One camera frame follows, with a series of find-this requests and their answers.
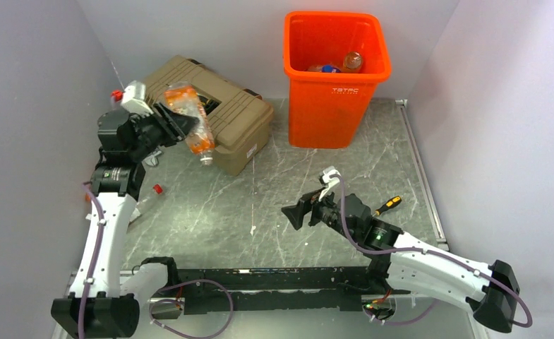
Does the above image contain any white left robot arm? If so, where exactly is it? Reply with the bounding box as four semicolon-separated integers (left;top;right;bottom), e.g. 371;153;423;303
51;103;199;338

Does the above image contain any orange label bottle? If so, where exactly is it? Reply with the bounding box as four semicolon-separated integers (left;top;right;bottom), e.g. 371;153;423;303
163;81;217;167

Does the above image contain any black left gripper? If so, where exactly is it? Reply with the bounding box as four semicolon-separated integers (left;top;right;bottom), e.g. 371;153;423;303
127;101;198;161

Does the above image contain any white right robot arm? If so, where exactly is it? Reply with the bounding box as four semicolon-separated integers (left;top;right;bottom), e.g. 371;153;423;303
281;191;520;333

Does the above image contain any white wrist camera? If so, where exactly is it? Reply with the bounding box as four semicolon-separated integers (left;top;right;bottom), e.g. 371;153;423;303
318;166;341;201
110;81;154;117

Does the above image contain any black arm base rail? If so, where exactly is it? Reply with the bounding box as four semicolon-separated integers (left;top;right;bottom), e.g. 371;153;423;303
152;266;391;315

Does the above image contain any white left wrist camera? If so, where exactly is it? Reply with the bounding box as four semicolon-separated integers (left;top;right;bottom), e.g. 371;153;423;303
110;81;154;117

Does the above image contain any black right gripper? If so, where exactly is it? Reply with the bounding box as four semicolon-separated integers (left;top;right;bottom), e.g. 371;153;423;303
282;184;358;242

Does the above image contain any tan plastic toolbox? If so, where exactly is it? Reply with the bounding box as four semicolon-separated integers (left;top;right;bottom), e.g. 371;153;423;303
143;55;274;176

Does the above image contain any red label clear bottle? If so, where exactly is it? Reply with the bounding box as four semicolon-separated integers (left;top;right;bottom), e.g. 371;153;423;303
83;182;164;227

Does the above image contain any orange plastic bin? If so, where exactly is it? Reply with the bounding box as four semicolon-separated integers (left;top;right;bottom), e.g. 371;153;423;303
282;11;392;149

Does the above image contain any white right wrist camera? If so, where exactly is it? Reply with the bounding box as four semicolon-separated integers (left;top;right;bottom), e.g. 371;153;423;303
318;166;341;201

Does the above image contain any pepsi bottle large blue label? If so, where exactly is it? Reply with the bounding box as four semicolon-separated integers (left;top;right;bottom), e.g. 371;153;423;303
307;64;342;73

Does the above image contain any yellow black screwdriver on table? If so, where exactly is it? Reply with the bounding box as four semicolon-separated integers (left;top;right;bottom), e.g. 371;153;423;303
375;196;402;216

